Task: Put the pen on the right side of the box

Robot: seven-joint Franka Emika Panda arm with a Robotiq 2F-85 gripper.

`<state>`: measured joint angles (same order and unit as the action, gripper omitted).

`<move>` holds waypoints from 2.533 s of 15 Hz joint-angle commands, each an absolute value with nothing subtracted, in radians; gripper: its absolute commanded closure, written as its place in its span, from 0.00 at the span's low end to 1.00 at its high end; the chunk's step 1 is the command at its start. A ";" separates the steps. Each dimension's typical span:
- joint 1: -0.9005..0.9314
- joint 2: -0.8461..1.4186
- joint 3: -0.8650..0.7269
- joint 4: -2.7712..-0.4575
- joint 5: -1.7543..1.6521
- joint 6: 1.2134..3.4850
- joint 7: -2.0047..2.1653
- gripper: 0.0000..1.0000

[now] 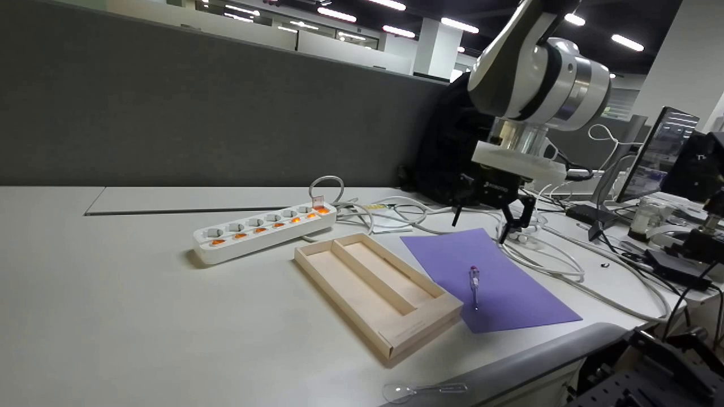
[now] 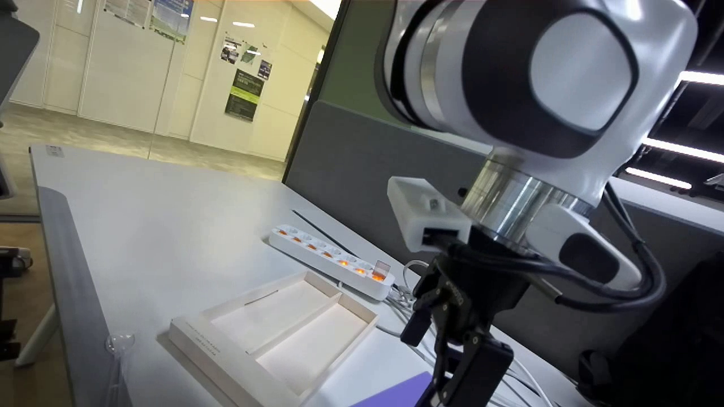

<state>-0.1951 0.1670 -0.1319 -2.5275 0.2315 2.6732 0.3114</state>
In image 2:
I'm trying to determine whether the gray office partition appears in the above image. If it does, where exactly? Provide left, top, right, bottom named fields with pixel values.
left=281, top=0, right=724, bottom=379

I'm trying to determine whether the blue wall poster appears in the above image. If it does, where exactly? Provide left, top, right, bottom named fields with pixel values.
left=144, top=0, right=197, bottom=43

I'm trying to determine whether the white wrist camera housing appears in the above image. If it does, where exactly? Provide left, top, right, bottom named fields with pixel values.
left=385, top=176, right=475, bottom=255

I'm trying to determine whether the green and black poster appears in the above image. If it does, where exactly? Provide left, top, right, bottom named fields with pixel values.
left=224, top=69, right=267, bottom=124

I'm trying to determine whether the shallow wooden divided box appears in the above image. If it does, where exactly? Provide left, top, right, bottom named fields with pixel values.
left=155, top=270, right=380, bottom=407

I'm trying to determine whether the white power strip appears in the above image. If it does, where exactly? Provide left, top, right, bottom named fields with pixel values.
left=267, top=222, right=396, bottom=304

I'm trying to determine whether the ceiling light strip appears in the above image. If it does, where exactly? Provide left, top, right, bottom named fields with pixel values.
left=639, top=133, right=724, bottom=165
left=621, top=165, right=693, bottom=192

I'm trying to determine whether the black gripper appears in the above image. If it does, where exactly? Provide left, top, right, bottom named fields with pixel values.
left=397, top=233, right=531, bottom=407

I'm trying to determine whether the white power strip cable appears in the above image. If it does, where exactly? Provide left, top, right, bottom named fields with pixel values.
left=376, top=257, right=437, bottom=335

